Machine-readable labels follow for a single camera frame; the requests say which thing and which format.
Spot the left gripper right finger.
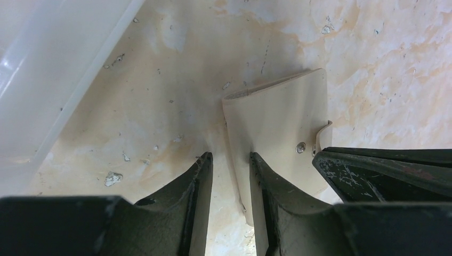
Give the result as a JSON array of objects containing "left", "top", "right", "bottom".
[{"left": 249, "top": 152, "right": 348, "bottom": 255}]

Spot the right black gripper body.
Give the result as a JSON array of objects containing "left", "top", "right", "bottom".
[{"left": 312, "top": 147, "right": 451, "bottom": 203}]

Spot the white plastic card box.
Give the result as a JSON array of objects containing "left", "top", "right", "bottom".
[{"left": 1, "top": 1, "right": 143, "bottom": 197}]

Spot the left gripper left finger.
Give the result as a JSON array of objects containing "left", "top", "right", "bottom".
[{"left": 102, "top": 152, "right": 213, "bottom": 255}]

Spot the beige card holder wallet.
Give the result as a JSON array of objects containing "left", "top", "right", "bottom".
[{"left": 222, "top": 68, "right": 332, "bottom": 226}]

